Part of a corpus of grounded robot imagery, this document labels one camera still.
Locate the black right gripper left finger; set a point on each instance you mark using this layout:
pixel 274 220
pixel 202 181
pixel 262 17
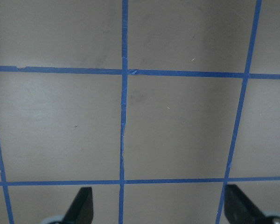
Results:
pixel 81 210

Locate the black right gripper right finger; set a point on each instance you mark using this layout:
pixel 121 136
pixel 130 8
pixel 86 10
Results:
pixel 239 209

